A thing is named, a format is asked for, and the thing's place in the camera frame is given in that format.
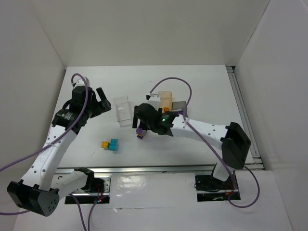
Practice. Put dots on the amber plastic container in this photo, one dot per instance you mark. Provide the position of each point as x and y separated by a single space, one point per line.
165 100

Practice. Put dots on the teal lego brick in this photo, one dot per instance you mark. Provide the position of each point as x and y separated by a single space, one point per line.
113 145

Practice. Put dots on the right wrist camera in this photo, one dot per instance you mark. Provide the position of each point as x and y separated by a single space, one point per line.
152 97

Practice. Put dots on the yellow square lego brick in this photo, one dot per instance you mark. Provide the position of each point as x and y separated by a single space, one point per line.
105 145

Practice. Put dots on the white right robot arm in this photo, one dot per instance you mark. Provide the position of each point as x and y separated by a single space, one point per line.
229 143

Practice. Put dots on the clear plastic container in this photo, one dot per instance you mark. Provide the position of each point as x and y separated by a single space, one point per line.
123 113

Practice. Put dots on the aluminium front rail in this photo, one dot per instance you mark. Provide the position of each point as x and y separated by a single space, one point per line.
160 169

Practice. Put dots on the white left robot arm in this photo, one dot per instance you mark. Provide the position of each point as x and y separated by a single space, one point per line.
37 190

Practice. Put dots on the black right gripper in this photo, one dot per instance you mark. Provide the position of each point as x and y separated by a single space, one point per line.
140 119

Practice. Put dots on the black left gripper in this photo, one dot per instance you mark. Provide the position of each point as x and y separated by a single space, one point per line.
100 107

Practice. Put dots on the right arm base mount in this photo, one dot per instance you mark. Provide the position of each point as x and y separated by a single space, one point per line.
210 189

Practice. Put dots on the purple lego brick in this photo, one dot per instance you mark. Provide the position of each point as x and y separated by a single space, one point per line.
141 131

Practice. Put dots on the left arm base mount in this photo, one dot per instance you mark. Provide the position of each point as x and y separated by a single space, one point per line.
100 192

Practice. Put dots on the dark grey plastic container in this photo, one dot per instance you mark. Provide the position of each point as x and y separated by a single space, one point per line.
180 107

